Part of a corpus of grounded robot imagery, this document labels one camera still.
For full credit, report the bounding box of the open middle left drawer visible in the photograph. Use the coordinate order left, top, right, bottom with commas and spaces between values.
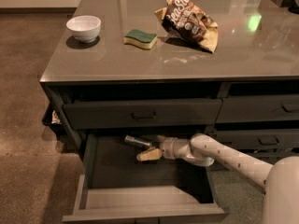
63, 134, 229, 224

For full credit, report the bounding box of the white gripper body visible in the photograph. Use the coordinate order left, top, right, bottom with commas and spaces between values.
160, 137, 193, 160

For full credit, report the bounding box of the brown seaweed snack bag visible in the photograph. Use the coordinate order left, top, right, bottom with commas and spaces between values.
154, 0, 218, 53

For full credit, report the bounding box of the black side bin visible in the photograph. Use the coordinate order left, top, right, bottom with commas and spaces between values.
42, 105, 64, 135

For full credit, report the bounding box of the dark grey counter cabinet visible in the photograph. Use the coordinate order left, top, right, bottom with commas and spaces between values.
39, 0, 299, 224

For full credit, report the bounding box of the top right drawer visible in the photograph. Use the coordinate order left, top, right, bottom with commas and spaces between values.
217, 95, 299, 123

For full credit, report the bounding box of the middle right drawer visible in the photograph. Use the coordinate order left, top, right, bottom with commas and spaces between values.
210, 129, 299, 150

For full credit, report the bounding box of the top left drawer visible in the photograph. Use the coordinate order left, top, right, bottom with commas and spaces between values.
63, 98, 221, 130

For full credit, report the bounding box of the white ceramic bowl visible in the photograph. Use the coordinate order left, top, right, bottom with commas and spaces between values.
66, 15, 101, 43

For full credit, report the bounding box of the green and yellow sponge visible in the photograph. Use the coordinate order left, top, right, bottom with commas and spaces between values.
124, 29, 157, 49

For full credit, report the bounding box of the bottom right drawer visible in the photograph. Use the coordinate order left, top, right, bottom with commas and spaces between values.
249, 151, 299, 170

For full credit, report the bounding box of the silver redbull can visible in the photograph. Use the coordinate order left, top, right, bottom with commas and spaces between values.
124, 135, 152, 149

